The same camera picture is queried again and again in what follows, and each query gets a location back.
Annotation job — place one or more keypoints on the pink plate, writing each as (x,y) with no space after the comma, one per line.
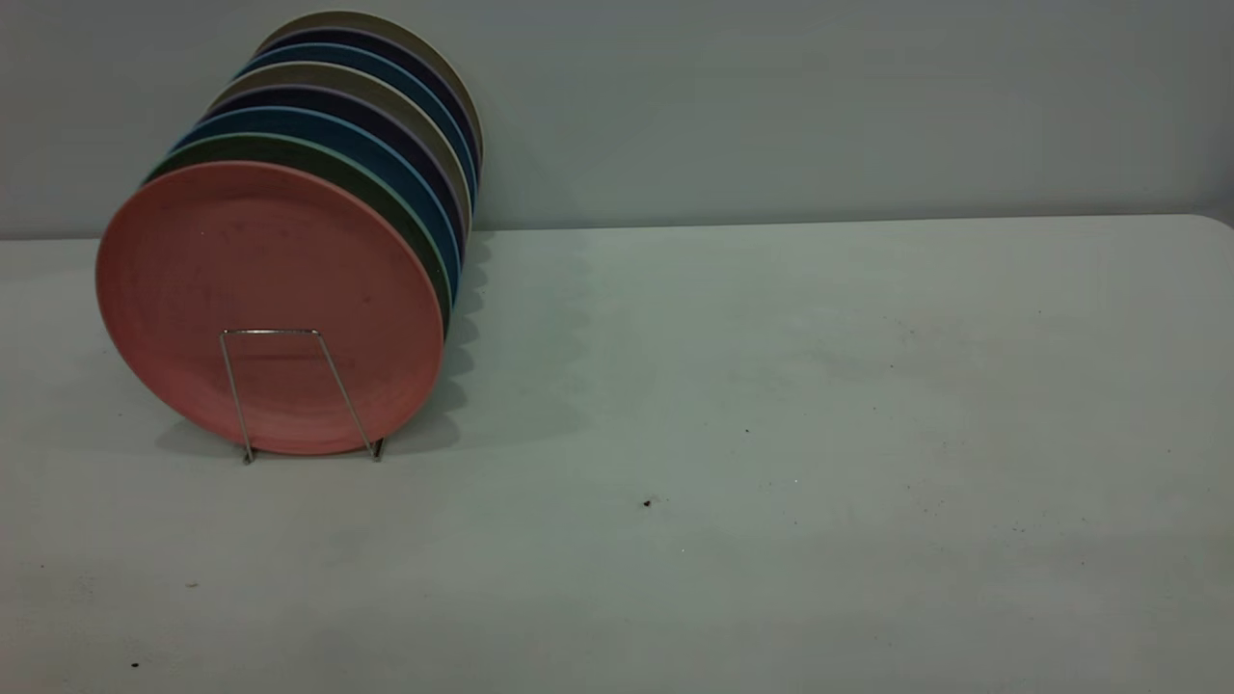
(270,260)

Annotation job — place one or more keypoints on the blue plate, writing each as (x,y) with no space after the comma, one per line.
(357,56)
(337,127)

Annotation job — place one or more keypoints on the dark purple plate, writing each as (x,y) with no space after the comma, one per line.
(318,98)
(386,40)

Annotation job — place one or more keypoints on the green plate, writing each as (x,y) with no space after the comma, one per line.
(289,146)

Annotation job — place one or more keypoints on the beige plate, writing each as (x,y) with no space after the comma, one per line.
(328,75)
(366,19)

